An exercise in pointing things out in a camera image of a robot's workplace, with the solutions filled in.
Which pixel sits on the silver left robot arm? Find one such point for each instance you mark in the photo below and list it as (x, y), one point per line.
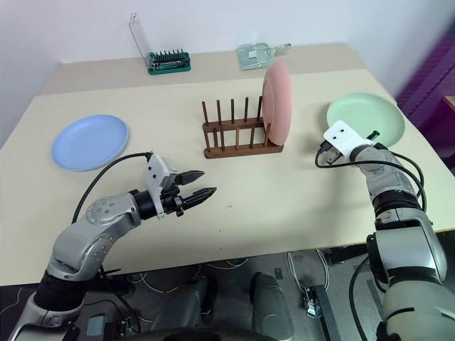
(78, 241)

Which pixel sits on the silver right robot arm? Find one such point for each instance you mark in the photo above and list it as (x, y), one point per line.
(409, 248)

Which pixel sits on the green plate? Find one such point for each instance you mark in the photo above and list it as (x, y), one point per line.
(366, 110)

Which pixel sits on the brown box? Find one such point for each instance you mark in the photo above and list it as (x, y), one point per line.
(449, 106)

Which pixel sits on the grey metal bar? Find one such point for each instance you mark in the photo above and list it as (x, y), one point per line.
(321, 309)

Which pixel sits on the small grey screen device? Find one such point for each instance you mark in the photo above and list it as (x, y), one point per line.
(96, 325)

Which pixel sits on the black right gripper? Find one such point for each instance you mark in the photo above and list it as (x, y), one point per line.
(333, 156)

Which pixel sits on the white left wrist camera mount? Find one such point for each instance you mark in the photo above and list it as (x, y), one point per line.
(154, 177)

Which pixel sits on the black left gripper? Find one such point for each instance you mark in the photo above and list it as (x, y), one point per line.
(171, 202)

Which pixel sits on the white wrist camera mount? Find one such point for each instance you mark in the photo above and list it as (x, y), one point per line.
(346, 136)
(154, 177)

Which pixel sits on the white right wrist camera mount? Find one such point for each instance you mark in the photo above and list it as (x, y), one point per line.
(346, 136)

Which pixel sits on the black box under table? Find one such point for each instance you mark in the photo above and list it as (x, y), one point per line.
(346, 254)

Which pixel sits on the clear plastic bag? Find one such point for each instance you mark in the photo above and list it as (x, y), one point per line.
(254, 57)

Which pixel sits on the wooden dish rack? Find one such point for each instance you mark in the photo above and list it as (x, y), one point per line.
(241, 152)

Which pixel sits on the pink plate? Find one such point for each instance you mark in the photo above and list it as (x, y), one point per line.
(279, 103)

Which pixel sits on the blue plate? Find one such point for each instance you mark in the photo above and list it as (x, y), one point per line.
(89, 142)

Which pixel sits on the green screwdriver bit set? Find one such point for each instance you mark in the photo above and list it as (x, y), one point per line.
(170, 65)

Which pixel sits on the dark rounded shape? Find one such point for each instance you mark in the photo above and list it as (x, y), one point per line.
(270, 305)
(188, 305)

